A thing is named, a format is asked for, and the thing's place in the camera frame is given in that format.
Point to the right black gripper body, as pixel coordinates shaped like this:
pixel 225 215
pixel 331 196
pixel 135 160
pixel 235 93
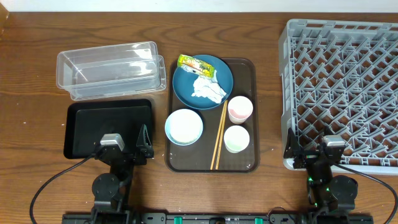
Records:
pixel 307 157

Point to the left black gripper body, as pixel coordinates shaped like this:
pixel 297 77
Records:
pixel 134 162

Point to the light blue bowl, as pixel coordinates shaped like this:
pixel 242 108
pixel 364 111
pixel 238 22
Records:
pixel 183 127

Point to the white cup green inside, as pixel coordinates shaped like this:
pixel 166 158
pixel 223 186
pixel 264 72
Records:
pixel 236 139

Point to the white cup pink inside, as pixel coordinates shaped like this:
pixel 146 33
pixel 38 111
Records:
pixel 239 109

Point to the dark blue round plate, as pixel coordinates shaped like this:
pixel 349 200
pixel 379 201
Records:
pixel 183 81

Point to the wooden chopstick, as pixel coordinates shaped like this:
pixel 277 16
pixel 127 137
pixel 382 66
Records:
pixel 218 135
pixel 221 135

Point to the white paper napkin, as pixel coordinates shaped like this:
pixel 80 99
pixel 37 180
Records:
pixel 208 88

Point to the yellow green snack wrapper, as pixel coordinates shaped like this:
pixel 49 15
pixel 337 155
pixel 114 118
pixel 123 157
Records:
pixel 196 66

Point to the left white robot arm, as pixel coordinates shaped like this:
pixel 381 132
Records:
pixel 111 190

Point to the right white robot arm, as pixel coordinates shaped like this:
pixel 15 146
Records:
pixel 333 196

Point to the black plastic waste tray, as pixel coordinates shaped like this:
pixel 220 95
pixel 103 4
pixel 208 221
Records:
pixel 88 122

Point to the clear plastic waste bin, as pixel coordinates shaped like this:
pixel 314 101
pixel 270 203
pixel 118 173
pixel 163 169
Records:
pixel 111 71

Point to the grey dishwasher rack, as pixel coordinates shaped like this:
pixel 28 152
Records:
pixel 342 75

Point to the brown plastic serving tray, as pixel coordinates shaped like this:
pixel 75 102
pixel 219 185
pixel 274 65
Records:
pixel 197 156

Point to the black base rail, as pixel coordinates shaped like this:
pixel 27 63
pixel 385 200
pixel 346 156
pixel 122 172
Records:
pixel 162 218

